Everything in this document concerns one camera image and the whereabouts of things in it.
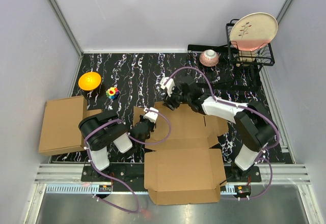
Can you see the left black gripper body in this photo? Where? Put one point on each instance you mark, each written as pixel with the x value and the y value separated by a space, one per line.
pixel 150 124

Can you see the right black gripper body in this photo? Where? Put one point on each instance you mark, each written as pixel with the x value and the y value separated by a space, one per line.
pixel 177 98

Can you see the brown cardboard box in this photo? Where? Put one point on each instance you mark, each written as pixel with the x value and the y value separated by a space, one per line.
pixel 181 165
pixel 60 133

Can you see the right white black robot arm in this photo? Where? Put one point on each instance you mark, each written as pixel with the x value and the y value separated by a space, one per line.
pixel 252 121

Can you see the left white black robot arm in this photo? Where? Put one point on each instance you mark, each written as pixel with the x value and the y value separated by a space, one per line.
pixel 103 129

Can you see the closed brown cardboard box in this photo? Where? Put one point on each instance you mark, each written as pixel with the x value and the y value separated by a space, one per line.
pixel 60 133

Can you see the pink patterned ceramic bowl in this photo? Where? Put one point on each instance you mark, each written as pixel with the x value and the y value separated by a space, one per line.
pixel 209 58

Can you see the colourful flower toy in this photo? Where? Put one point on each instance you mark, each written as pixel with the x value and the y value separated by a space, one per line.
pixel 112 93

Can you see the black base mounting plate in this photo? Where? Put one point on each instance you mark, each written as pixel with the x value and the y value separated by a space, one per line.
pixel 132 171

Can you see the orange bowl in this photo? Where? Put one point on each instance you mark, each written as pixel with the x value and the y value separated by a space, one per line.
pixel 89 81

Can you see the beige cup in rack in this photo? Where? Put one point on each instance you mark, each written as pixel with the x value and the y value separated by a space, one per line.
pixel 245 56

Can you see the beige plate with leaf pattern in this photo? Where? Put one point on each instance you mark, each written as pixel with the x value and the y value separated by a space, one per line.
pixel 253 31

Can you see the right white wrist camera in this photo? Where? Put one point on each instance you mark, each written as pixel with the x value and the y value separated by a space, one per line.
pixel 167 84

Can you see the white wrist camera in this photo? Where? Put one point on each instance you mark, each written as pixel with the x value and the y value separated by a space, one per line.
pixel 167 84
pixel 151 114

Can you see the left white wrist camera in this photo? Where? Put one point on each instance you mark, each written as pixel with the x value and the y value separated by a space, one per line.
pixel 151 114

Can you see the black wire dish rack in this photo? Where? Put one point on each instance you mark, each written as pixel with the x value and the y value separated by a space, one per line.
pixel 225 75

